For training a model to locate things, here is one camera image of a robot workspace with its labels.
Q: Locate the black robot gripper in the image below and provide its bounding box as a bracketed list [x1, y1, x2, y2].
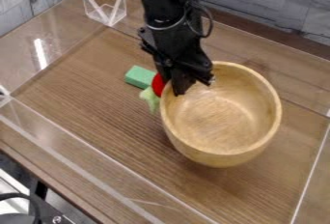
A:
[138, 12, 214, 97]

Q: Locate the red plush strawberry fruit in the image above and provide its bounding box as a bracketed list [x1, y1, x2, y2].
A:
[139, 73, 166, 113]

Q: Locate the light wooden bowl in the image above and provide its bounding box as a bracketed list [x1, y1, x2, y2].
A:
[160, 61, 282, 168]

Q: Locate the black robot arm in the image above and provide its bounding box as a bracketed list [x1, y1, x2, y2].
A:
[138, 0, 214, 96]

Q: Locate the green rectangular foam block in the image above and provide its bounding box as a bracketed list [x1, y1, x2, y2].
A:
[126, 66, 156, 89]

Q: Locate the clear acrylic corner bracket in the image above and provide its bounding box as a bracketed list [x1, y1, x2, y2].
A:
[83, 0, 127, 27]

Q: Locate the clear acrylic enclosure wall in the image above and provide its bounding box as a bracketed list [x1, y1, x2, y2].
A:
[0, 0, 330, 224]

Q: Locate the black cable bottom left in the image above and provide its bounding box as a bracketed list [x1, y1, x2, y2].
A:
[0, 192, 40, 224]

